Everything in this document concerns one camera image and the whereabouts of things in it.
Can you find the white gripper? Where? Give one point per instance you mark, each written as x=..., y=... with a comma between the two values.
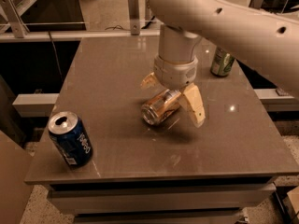
x=175, y=73

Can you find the orange soda can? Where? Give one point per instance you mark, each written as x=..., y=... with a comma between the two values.
x=157, y=109

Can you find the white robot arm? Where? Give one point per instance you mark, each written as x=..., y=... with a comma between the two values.
x=263, y=41

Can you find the green soda can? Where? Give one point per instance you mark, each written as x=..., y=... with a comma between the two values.
x=222, y=63

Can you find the blue Pepsi can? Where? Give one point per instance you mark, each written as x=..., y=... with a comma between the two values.
x=67, y=132

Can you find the cardboard box corner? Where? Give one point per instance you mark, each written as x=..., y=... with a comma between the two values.
x=291, y=202

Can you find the brown panel at left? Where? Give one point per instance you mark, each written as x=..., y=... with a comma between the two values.
x=14, y=193

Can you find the middle metal bracket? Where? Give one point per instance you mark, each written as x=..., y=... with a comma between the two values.
x=133, y=6

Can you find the left metal bracket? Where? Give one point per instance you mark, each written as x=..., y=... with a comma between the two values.
x=14, y=20

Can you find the metal rail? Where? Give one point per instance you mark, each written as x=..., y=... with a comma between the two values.
x=61, y=36

